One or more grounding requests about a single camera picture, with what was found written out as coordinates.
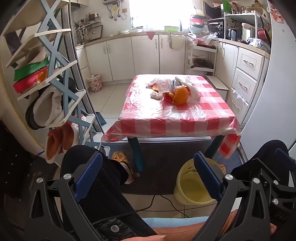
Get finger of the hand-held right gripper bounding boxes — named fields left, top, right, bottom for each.
left=261, top=148, right=296, bottom=232

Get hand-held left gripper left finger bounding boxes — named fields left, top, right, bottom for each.
left=24, top=152, right=103, bottom=241

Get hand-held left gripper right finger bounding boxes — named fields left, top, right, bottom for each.
left=194, top=152, right=272, bottom=241

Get yellow plastic bucket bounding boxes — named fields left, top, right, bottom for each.
left=173, top=159, right=227, bottom=205

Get large orange peel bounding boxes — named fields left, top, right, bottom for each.
left=172, top=86, right=189, bottom=106

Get clear patterned plastic container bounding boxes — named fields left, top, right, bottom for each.
left=157, top=80, right=174, bottom=93

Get clear plastic bag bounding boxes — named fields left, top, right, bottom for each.
left=146, top=78, right=162, bottom=88

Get person's right leg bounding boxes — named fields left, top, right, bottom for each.
left=231, top=141, right=289, bottom=186

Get person's left crocheted slipper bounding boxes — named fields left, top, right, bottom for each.
left=112, top=151, right=136, bottom=185

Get orange slipper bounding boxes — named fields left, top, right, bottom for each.
left=45, top=126, right=65, bottom=164
left=61, top=124, right=76, bottom=151

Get red and white slipper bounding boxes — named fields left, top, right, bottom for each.
left=69, top=115, right=87, bottom=139

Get blue dustpan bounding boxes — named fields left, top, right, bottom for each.
left=96, top=112, right=107, bottom=126

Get light blue cloth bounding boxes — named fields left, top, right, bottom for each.
left=142, top=216, right=209, bottom=229

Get white refrigerator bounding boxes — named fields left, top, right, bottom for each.
left=240, top=0, right=296, bottom=163

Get white fluffy slippers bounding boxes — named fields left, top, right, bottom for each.
left=25, top=87, right=68, bottom=130

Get red checkered plastic tablecloth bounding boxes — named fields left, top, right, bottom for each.
left=101, top=74, right=241, bottom=159

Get white drawer cabinet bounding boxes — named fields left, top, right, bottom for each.
left=216, top=40, right=271, bottom=127

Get floral waste bin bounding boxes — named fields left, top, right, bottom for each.
left=87, top=74, right=103, bottom=93

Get white low box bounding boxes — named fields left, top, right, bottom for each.
left=206, top=75, right=230, bottom=103

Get foil package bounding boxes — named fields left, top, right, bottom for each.
left=246, top=37, right=271, bottom=52

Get black pan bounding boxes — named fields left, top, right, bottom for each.
left=193, top=58, right=214, bottom=69

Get red pan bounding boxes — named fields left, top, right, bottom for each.
left=257, top=28, right=271, bottom=45

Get white and blue shoe rack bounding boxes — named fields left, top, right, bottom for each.
left=0, top=0, right=98, bottom=149

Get white corner shelf trolley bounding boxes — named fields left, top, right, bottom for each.
left=185, top=43, right=219, bottom=76

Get white kettle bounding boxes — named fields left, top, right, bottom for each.
left=242, top=23, right=256, bottom=41

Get white base cabinets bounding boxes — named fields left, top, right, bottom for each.
left=75, top=33, right=188, bottom=83

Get clear plastic bags on counter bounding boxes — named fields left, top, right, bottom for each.
left=187, top=30, right=219, bottom=46

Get white hanging door bin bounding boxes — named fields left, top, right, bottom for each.
left=168, top=34, right=185, bottom=50

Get red fridge sticker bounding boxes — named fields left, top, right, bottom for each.
left=269, top=4, right=287, bottom=24

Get black toaster oven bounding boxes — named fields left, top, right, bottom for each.
left=208, top=20, right=225, bottom=39

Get white appliance rack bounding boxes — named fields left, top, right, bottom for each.
left=224, top=12, right=271, bottom=45

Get stack of bowls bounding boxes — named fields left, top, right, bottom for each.
left=188, top=14, right=209, bottom=35

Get window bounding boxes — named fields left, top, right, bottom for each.
left=128, top=0, right=204, bottom=30

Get black cable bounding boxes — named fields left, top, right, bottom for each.
left=134, top=194, right=223, bottom=214

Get grey sliding door frame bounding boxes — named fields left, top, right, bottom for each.
left=61, top=0, right=105, bottom=140

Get wall utensil rack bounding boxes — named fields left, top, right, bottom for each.
left=73, top=13, right=103, bottom=45

